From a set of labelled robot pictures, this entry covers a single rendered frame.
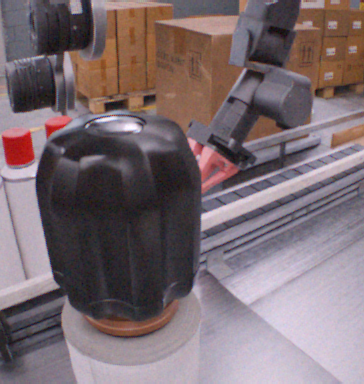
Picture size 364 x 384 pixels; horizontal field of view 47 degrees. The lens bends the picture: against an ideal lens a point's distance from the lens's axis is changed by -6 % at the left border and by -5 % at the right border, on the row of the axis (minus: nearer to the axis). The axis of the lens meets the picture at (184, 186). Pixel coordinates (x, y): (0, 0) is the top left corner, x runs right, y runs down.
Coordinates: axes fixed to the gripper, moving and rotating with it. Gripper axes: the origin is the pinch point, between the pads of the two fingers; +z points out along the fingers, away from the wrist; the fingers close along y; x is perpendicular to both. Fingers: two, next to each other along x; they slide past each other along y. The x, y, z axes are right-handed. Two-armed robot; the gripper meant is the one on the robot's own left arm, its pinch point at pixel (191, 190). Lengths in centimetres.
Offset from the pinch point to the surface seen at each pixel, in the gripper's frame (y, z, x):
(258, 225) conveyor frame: 5.7, -0.8, 11.0
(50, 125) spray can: 1.1, 1.3, -24.9
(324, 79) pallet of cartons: -211, -142, 282
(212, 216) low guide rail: 4.8, 1.4, 1.6
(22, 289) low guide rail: 5.2, 19.4, -19.9
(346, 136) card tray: -13, -31, 50
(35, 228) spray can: 3.1, 12.3, -21.1
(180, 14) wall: -501, -182, 285
